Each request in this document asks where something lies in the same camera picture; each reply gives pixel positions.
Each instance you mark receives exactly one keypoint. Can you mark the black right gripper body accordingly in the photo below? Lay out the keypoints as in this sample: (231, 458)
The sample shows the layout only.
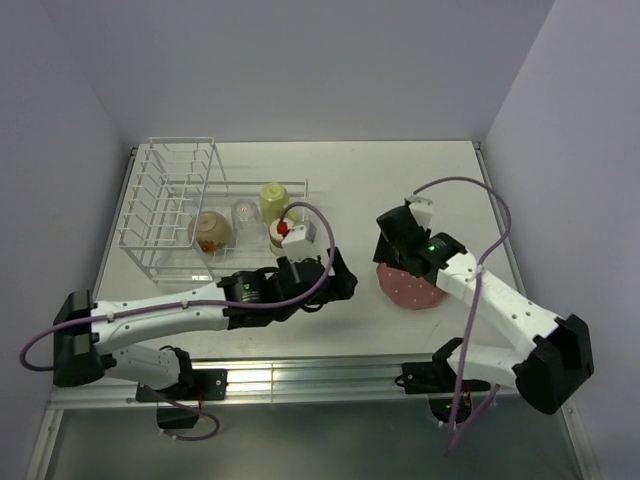
(428, 233)

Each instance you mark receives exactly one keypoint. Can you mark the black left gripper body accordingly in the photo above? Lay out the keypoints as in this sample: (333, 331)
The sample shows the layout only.
(318, 298)

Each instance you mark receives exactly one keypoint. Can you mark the small steel cup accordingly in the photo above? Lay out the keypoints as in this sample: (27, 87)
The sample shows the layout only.
(275, 242)

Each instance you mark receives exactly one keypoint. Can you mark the pink dotted plate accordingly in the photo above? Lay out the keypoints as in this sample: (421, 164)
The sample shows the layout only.
(407, 291)

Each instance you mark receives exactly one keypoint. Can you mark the clear drinking glass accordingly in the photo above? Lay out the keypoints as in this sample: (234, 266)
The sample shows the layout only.
(246, 221)

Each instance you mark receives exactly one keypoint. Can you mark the yellow-green mug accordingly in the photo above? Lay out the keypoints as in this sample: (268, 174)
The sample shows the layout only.
(273, 199)

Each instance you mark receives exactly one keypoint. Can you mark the beige bowl with flower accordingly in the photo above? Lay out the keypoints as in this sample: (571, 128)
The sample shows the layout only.
(211, 231)

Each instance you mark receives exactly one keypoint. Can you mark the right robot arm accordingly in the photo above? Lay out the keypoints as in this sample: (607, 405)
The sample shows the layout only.
(548, 357)

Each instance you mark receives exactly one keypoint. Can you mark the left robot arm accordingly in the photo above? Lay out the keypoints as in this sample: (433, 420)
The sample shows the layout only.
(98, 339)

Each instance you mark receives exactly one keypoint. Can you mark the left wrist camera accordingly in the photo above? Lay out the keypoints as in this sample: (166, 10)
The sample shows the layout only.
(297, 241)

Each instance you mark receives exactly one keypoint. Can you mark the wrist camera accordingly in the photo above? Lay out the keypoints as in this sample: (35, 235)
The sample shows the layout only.
(421, 209)
(297, 241)

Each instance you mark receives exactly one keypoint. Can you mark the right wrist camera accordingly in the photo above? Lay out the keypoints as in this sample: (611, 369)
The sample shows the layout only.
(421, 209)

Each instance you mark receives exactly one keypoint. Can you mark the white wire dish rack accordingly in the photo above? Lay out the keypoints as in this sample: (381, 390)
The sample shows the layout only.
(175, 180)

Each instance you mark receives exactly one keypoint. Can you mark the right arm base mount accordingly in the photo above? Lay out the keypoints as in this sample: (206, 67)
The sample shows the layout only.
(437, 380)

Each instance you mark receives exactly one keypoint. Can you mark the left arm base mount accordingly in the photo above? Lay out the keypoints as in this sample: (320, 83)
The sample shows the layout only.
(184, 402)

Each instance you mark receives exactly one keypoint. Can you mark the aluminium rail frame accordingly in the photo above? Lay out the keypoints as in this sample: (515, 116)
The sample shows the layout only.
(315, 398)

